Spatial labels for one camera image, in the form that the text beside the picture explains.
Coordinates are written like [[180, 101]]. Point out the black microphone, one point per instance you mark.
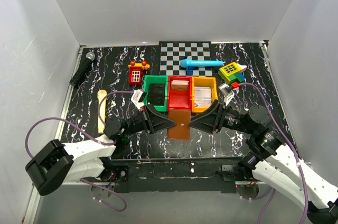
[[83, 68]]

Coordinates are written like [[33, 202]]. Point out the yellow green toy block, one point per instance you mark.
[[232, 72]]

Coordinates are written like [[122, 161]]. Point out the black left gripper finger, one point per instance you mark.
[[160, 125], [153, 114]]

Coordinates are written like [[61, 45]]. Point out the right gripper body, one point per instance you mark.
[[232, 120]]

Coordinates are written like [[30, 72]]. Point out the red plastic bin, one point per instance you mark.
[[179, 100]]

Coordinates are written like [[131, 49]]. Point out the black base frame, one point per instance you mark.
[[176, 175]]

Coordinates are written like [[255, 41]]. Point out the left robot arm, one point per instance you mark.
[[58, 162]]

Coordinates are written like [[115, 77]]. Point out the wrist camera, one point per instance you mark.
[[228, 91], [138, 98]]

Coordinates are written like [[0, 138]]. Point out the cream toy microphone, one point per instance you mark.
[[101, 110]]

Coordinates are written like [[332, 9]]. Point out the checkered board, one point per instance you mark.
[[172, 53]]

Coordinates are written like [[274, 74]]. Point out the brown leather card holder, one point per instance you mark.
[[181, 131]]

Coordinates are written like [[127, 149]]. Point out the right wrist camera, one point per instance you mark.
[[228, 91]]

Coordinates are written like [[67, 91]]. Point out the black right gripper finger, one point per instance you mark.
[[213, 113], [207, 126]]

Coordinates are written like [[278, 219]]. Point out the white printed card stack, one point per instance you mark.
[[203, 97]]

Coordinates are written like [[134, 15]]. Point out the blue toy microphone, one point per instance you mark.
[[200, 63]]

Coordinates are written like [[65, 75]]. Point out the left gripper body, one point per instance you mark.
[[136, 124]]

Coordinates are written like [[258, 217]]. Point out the green plastic bin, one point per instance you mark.
[[156, 79]]

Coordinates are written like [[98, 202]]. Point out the red toy phone booth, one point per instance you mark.
[[136, 72]]

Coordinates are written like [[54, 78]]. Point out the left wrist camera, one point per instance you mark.
[[138, 98]]

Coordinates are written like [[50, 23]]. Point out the yellow plastic bin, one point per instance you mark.
[[204, 82]]

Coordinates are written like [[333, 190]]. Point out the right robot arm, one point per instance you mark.
[[272, 161]]

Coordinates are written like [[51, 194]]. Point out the black card stack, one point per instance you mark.
[[156, 94]]

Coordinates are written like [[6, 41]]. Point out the blue toy brick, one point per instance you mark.
[[189, 71]]

